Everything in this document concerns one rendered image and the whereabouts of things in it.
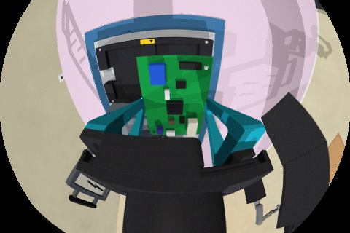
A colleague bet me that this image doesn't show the green circuit board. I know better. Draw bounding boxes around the green circuit board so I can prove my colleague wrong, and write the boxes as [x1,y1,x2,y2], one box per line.
[136,55,214,137]

